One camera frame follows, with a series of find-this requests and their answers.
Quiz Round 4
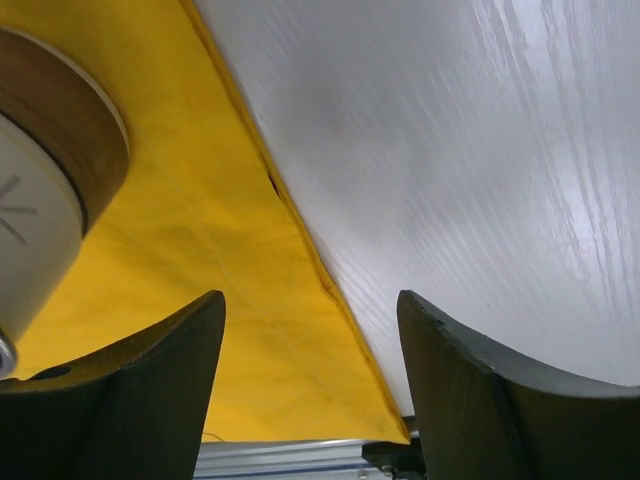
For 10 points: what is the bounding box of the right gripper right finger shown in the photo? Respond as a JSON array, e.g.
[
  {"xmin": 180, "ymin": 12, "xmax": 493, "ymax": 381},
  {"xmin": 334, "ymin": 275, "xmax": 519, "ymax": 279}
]
[{"xmin": 397, "ymin": 290, "xmax": 639, "ymax": 479}]

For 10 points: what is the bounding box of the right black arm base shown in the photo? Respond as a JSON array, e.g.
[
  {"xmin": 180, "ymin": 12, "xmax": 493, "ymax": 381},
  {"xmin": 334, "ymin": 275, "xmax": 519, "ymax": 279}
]
[{"xmin": 361, "ymin": 438, "xmax": 428, "ymax": 480}]

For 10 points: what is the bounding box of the yellow printed cloth mat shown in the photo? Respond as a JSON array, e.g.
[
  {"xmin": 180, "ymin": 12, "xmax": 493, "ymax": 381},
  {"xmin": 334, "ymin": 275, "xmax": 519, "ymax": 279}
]
[{"xmin": 1, "ymin": 1, "xmax": 408, "ymax": 443}]

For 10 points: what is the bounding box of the aluminium mounting rail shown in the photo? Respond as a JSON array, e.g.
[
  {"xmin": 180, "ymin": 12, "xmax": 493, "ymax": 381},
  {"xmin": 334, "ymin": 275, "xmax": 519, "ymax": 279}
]
[{"xmin": 192, "ymin": 414, "xmax": 426, "ymax": 480}]

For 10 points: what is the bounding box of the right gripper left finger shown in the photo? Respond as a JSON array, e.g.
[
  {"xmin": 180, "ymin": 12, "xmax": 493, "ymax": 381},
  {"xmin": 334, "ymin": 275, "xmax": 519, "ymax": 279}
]
[{"xmin": 1, "ymin": 291, "xmax": 226, "ymax": 479}]

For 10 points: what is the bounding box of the white paper cup brown sleeve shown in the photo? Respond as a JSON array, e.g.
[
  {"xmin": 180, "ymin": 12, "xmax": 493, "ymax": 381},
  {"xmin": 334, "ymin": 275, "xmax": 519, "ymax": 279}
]
[{"xmin": 0, "ymin": 27, "xmax": 132, "ymax": 381}]

